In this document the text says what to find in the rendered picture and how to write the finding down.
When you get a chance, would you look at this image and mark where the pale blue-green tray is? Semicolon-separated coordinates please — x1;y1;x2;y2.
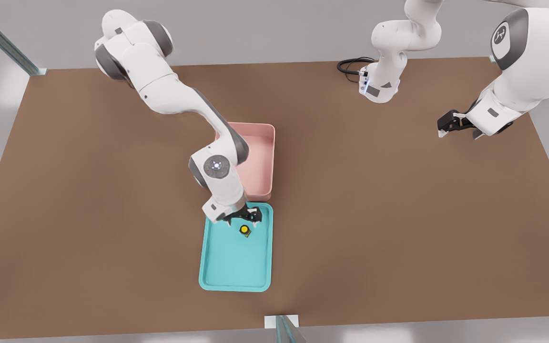
199;202;274;293

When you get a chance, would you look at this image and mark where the pink box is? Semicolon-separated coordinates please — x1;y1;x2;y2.
215;122;275;202

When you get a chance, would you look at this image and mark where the black cable loop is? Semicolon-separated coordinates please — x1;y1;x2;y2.
337;57;376;84

